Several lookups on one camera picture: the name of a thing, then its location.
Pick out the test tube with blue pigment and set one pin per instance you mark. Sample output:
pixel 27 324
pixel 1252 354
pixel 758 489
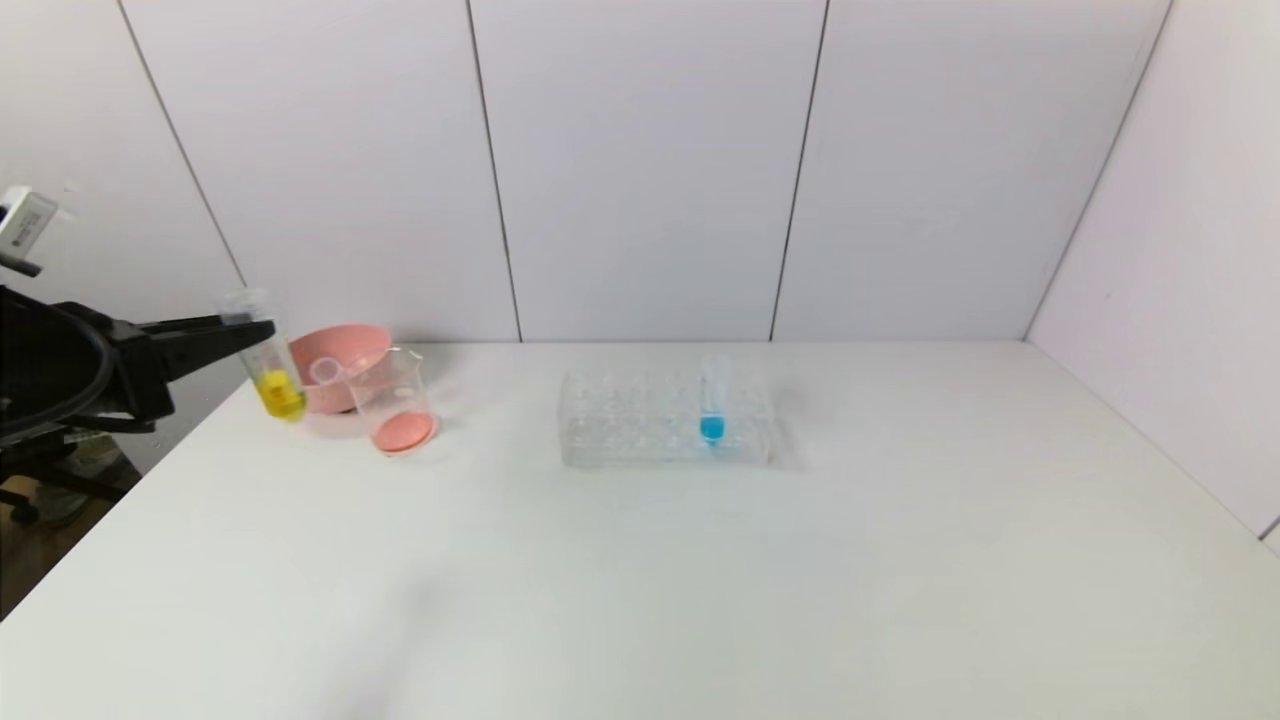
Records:
pixel 712 428

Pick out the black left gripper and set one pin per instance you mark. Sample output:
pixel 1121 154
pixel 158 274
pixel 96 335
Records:
pixel 148 365

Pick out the black office chair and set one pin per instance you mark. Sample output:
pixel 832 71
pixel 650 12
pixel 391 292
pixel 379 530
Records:
pixel 50 500

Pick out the pink bowl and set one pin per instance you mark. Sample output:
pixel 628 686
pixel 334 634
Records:
pixel 360 345

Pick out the clear glass beaker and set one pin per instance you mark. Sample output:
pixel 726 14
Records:
pixel 402 428

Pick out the test tube with red pigment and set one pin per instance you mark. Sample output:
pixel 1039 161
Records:
pixel 326 372

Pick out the test tube with yellow pigment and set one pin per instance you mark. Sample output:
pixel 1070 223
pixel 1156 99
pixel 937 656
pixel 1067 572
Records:
pixel 282 392

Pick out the clear acrylic test tube rack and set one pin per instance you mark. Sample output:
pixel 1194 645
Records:
pixel 620 440

